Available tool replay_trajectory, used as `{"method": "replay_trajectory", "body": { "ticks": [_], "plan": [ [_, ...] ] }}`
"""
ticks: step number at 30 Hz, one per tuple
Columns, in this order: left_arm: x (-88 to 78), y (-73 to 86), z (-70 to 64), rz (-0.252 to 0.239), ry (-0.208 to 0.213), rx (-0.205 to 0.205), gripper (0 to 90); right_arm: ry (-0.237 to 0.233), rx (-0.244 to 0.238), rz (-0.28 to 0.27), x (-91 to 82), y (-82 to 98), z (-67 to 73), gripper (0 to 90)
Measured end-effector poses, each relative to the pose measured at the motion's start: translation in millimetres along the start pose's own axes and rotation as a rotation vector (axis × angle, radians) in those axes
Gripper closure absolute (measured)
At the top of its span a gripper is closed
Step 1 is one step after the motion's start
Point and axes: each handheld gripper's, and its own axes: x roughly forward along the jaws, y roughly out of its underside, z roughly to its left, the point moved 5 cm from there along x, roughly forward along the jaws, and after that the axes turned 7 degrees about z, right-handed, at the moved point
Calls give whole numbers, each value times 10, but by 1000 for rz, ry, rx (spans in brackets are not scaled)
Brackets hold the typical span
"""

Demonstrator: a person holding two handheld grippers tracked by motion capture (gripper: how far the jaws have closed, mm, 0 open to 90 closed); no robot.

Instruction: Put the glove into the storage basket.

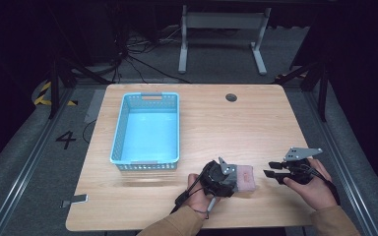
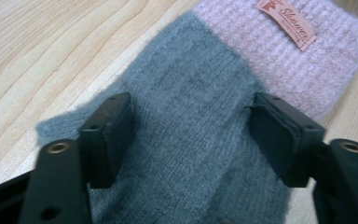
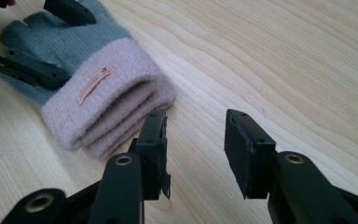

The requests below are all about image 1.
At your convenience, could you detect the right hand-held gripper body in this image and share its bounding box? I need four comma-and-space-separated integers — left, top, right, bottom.
283, 147, 324, 186

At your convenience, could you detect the person's right hand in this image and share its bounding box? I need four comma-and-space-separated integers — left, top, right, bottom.
283, 157, 340, 211

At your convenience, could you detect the white metal desk frame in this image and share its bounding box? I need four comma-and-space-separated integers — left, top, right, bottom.
177, 4, 273, 77

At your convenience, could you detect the bundle of black floor cables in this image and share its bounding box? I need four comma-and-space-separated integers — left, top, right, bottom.
109, 24, 192, 85

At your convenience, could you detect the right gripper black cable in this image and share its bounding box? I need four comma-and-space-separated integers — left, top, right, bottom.
301, 162, 342, 207

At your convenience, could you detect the blue plastic basket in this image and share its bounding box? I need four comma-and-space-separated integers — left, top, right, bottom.
109, 91, 181, 172

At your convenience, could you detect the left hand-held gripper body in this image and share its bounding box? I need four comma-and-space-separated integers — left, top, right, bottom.
200, 156, 237, 198

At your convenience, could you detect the black metal stand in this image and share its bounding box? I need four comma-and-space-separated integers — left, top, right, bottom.
275, 57, 330, 123
46, 55, 113, 120

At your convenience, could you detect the person's left hand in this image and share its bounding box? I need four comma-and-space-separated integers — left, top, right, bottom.
182, 173, 221, 216

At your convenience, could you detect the thin black floor cable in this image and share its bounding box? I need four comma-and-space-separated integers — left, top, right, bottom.
81, 119, 97, 145

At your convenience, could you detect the aluminium floor rail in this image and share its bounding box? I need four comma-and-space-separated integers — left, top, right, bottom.
0, 88, 77, 236
302, 90, 378, 236

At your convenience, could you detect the grey wrist strap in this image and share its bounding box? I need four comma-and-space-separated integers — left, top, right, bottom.
195, 196, 219, 220

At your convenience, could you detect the small grey tape piece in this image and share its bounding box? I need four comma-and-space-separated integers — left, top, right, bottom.
60, 193, 90, 209

